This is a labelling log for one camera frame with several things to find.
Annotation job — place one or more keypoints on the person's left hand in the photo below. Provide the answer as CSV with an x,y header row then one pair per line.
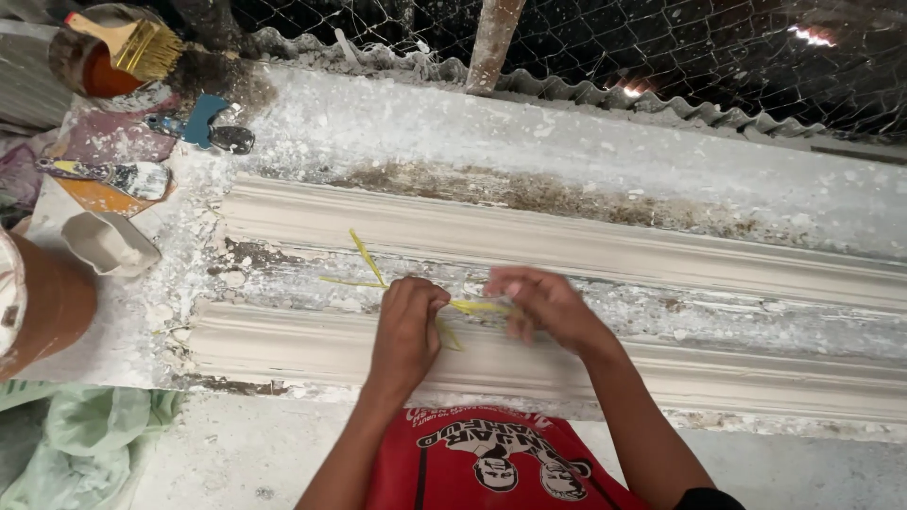
x,y
405,329

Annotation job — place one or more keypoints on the person's right hand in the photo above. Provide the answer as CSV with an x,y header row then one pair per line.
x,y
549,304

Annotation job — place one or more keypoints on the person's left fingers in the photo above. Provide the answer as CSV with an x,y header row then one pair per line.
x,y
425,301

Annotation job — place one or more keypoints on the person's right fingers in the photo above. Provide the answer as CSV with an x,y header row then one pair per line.
x,y
511,301

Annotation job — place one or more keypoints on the yellow fibre strands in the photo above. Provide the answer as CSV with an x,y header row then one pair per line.
x,y
375,273

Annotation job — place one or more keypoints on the white plaster cornice moulding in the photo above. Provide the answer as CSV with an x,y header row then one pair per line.
x,y
312,347
567,251

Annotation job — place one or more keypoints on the plaster covered work board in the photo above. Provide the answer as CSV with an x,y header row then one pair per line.
x,y
553,149

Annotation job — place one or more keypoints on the person's red printed shirt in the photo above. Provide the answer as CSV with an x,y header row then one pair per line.
x,y
489,460

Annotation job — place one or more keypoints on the corrugated sheet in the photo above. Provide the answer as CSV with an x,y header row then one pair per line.
x,y
567,88

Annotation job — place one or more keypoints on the white plastic scoop cup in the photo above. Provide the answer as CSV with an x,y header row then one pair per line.
x,y
110,244

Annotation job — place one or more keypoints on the orange plastic sheet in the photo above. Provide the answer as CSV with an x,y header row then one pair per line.
x,y
99,195

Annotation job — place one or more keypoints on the green plastic bag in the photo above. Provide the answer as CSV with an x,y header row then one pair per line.
x,y
71,439

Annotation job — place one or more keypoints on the paint can with orange paint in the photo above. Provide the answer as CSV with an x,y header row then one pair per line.
x,y
99,64

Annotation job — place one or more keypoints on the wooden post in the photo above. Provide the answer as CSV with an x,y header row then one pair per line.
x,y
492,42

